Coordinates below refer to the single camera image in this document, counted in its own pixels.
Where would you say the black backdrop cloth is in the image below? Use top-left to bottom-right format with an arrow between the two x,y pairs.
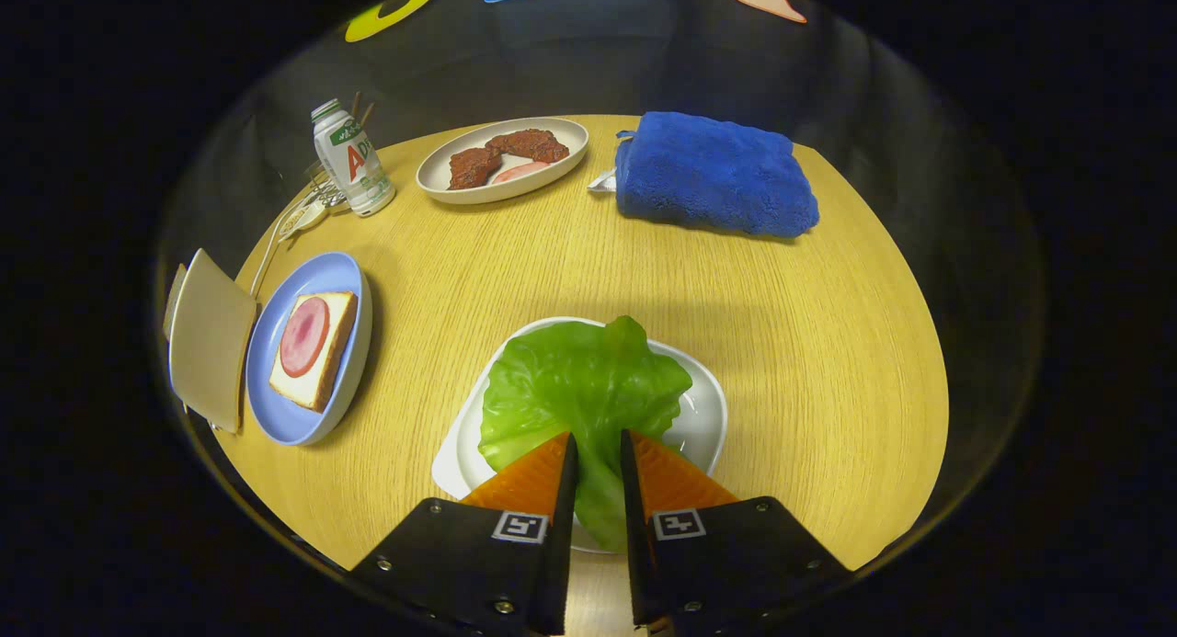
156,0 -> 1045,546

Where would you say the brown meat patty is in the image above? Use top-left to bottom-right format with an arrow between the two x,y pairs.
449,146 -> 504,191
486,129 -> 571,165

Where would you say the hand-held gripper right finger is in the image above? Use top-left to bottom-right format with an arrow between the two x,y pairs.
619,428 -> 856,637

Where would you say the green lettuce leaf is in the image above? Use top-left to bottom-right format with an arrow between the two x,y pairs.
478,315 -> 693,553

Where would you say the round pink ham slice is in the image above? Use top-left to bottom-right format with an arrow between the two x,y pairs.
280,296 -> 330,378

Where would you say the white divided bean dish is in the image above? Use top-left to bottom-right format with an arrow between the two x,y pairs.
279,200 -> 329,243

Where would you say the white toaster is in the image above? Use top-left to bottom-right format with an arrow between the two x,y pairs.
163,248 -> 258,434

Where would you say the white bottle green cap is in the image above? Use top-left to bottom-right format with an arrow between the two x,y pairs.
311,98 -> 397,218

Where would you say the blue plate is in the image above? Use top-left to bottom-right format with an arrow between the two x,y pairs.
245,251 -> 373,447

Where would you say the beige oval plate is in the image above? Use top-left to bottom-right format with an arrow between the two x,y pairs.
416,116 -> 590,205

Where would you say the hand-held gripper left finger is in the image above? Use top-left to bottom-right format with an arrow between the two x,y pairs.
349,432 -> 580,637

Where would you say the white toaster cable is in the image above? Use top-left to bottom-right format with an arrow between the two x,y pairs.
248,205 -> 295,298

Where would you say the white square plate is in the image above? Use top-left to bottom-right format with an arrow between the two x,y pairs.
431,316 -> 729,555

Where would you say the wire utensil basket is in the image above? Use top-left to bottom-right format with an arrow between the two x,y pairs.
306,164 -> 349,208

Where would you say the folded blue towel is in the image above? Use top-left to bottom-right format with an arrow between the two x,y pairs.
588,111 -> 820,241

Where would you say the white bread slice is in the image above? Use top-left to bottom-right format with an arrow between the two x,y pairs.
269,291 -> 359,413

